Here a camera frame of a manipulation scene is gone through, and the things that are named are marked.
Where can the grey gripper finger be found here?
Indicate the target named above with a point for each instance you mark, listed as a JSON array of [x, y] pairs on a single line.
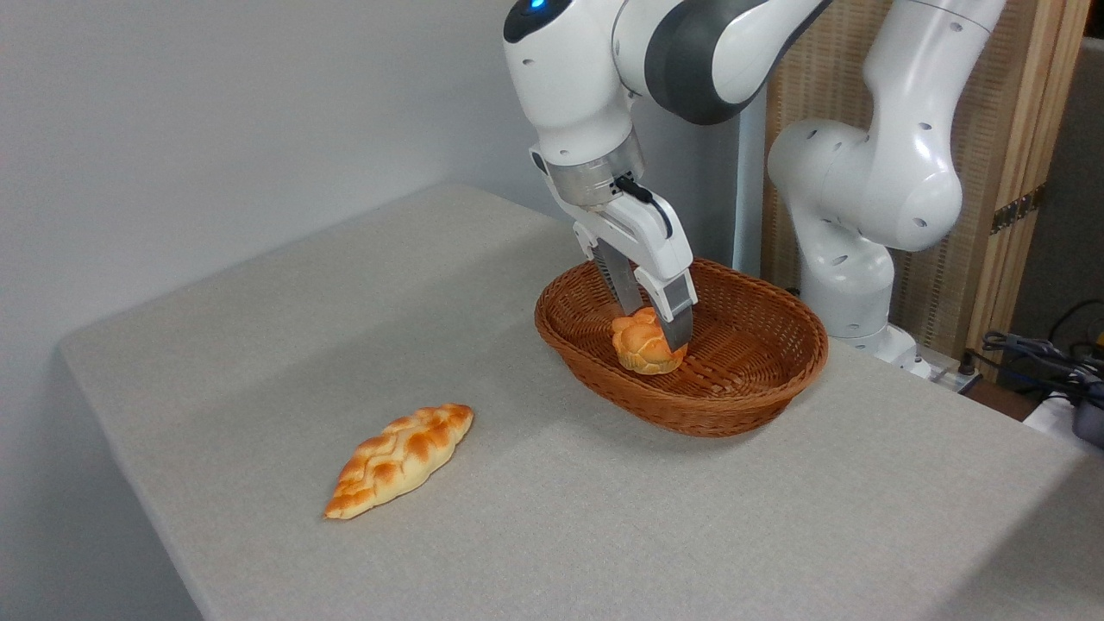
[[623, 285], [677, 315]]

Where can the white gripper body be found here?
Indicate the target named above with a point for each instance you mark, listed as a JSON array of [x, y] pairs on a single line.
[[642, 237]]

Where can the round knotted bread roll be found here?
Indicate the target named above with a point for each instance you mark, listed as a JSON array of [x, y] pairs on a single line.
[[638, 349]]

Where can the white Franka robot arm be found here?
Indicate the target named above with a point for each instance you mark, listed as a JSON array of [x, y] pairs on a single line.
[[604, 78]]

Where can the long braided bread loaf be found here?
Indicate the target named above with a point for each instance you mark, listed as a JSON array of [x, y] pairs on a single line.
[[398, 459]]

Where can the brown wicker basket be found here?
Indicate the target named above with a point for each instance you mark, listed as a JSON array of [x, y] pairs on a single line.
[[750, 371]]

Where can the white vertical pole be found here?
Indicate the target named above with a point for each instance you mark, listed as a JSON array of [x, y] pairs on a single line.
[[749, 216]]

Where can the metal screen hinge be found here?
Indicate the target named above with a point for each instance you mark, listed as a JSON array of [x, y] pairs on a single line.
[[1018, 210]]

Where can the grey tablecloth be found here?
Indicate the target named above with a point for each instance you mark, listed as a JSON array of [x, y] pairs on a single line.
[[259, 362]]

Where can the white and grey device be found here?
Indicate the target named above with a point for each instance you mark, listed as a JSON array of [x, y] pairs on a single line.
[[1088, 424]]

